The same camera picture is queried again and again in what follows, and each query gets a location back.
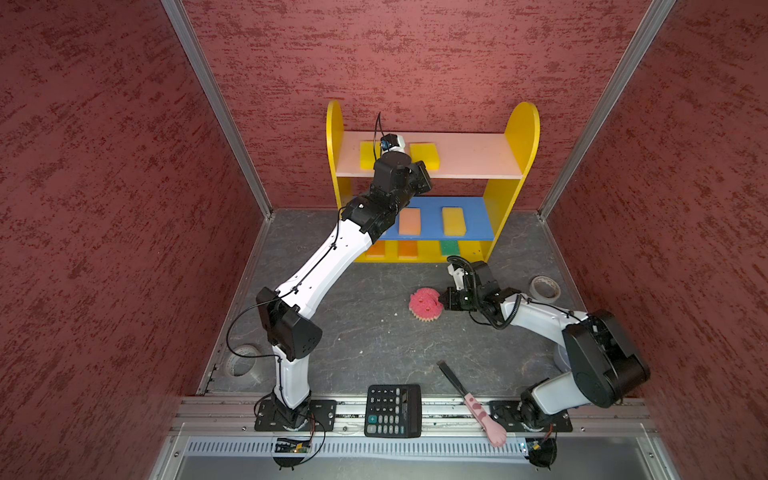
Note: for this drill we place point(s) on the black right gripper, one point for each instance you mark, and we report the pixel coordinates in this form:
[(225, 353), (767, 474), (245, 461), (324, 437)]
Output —
[(451, 304)]

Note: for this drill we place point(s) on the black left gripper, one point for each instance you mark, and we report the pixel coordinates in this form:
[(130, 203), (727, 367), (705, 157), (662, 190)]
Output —
[(417, 170)]

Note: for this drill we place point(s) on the peach orange sponge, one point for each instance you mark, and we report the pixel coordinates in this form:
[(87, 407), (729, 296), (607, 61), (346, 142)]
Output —
[(410, 222)]

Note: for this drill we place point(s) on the green scrub sponge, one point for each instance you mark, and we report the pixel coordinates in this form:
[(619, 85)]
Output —
[(449, 248)]

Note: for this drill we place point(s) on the pink round smiley sponge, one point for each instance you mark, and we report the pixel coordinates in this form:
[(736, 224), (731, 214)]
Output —
[(425, 304)]

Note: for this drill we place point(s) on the yellow orange scrub sponge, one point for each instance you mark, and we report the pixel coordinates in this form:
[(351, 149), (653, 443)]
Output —
[(377, 250)]

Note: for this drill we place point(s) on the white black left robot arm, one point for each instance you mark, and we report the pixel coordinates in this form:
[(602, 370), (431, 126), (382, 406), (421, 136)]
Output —
[(286, 312)]

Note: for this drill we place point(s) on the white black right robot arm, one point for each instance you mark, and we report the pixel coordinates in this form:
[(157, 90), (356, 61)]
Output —
[(604, 363)]

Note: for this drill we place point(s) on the yellow shelf unit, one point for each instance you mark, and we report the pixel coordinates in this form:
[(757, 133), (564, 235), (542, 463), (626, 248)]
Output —
[(480, 172)]

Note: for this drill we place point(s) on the white tape roll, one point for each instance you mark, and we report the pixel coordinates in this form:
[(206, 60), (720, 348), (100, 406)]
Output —
[(544, 289)]

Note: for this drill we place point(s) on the black calculator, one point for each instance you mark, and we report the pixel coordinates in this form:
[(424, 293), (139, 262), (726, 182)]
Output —
[(393, 411)]

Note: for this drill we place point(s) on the grey tape roll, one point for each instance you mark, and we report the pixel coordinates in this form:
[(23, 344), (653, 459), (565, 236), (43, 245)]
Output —
[(242, 363)]

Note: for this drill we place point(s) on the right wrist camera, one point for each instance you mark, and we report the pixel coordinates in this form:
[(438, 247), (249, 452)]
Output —
[(458, 273)]

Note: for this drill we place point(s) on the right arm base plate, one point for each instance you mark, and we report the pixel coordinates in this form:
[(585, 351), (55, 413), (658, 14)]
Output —
[(507, 413)]

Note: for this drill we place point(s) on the pink handled black brush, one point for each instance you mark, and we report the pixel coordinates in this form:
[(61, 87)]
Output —
[(495, 432)]

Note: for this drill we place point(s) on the perforated cable duct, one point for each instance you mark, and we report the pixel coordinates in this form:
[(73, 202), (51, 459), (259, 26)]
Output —
[(420, 449)]

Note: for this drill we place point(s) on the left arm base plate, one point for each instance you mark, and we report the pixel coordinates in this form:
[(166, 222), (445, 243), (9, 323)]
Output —
[(270, 415)]

